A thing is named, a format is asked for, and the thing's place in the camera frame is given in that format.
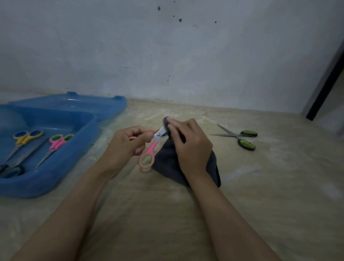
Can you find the pink green handled scissors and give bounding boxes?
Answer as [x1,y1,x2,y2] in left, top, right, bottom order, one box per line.
[129,126,168,170]

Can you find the small pink green scissors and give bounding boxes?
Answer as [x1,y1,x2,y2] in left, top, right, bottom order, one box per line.
[36,134,74,168]

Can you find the dark door frame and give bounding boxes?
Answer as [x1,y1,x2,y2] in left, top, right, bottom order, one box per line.
[301,40,344,121]

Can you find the person's right hand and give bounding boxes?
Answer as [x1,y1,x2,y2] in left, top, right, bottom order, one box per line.
[167,118,213,180]

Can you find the blue plastic box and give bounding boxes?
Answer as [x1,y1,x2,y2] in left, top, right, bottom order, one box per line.
[0,91,127,198]

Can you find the person's left hand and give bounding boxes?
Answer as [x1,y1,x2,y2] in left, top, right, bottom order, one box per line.
[99,126,157,175]

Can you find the person's right forearm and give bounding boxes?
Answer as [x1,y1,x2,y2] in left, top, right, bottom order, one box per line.
[185,169,281,261]

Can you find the blue yellow handled scissors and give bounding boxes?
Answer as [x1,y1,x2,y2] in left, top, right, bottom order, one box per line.
[4,130,44,163]

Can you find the person's left forearm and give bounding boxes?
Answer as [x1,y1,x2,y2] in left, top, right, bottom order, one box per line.
[11,159,120,261]

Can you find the dark blue handled scissors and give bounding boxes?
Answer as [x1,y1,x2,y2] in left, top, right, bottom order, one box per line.
[0,138,49,179]

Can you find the dark grey cloth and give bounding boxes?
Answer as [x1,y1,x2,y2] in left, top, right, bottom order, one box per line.
[152,116,221,188]

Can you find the black green handled scissors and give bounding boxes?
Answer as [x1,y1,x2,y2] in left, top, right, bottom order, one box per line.
[210,124,258,151]

